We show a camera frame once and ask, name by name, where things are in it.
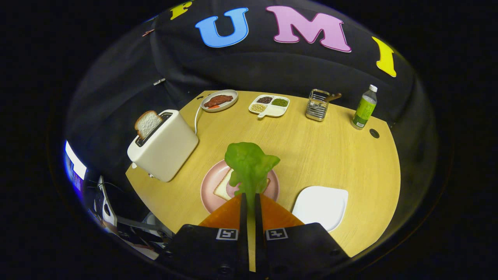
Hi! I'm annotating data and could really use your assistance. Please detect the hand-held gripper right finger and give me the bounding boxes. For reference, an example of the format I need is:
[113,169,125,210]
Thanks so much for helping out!
[255,193,349,276]

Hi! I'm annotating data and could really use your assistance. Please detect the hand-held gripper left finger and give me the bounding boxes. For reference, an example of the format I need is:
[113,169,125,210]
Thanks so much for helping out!
[170,193,249,275]

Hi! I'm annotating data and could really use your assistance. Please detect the green lettuce leaf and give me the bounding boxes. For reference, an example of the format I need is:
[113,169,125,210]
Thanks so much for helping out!
[224,142,281,207]

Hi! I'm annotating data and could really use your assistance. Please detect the toasted bread slice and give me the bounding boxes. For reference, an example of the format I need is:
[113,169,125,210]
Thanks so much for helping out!
[135,110,164,140]

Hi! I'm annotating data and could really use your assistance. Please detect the white bread slice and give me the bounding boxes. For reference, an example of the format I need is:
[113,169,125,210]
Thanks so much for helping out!
[213,168,271,201]

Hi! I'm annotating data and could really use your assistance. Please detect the pink round plate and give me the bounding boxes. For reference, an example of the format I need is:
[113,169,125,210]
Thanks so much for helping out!
[200,159,280,214]

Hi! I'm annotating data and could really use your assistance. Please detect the white square plate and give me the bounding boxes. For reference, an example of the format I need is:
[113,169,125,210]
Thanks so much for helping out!
[292,186,349,232]

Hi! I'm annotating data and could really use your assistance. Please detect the white toaster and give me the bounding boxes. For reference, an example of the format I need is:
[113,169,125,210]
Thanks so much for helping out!
[127,109,199,182]

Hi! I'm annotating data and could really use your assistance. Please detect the white divided dish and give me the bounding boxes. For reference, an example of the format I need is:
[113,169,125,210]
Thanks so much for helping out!
[249,94,290,118]

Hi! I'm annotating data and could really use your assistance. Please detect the beige round plate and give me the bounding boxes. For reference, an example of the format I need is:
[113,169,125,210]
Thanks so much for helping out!
[200,89,238,113]

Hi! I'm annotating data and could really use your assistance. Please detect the brown meat slice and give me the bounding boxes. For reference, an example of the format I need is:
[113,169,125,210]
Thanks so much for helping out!
[203,94,233,108]

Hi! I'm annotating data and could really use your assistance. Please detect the green label plastic bottle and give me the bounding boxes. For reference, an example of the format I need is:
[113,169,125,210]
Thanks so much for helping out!
[351,84,378,130]

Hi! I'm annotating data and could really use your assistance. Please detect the black backdrop cloth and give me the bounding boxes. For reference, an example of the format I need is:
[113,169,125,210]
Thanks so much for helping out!
[64,0,438,218]

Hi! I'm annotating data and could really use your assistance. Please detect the bright screen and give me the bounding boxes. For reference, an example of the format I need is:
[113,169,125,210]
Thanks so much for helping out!
[64,140,88,191]

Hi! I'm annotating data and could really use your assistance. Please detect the white toaster cable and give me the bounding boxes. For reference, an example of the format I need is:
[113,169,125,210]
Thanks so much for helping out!
[194,104,203,135]

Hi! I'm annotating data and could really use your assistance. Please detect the metal wire cutlery holder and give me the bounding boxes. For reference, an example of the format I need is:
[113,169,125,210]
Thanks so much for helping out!
[305,89,331,122]

